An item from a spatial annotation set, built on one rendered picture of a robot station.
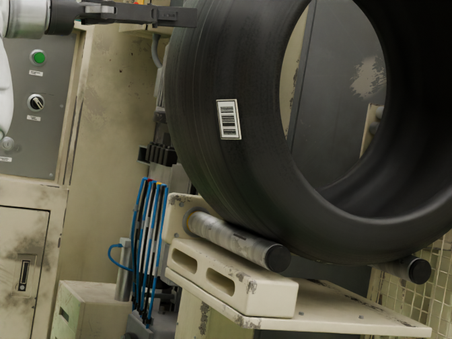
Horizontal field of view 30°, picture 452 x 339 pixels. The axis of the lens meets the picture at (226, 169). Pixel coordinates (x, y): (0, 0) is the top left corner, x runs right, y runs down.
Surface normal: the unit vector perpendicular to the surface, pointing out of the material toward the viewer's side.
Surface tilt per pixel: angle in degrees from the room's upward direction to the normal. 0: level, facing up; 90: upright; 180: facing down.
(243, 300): 90
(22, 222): 90
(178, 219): 90
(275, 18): 87
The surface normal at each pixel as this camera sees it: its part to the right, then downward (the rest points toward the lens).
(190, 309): -0.90, -0.12
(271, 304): 0.41, 0.11
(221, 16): -0.70, -0.30
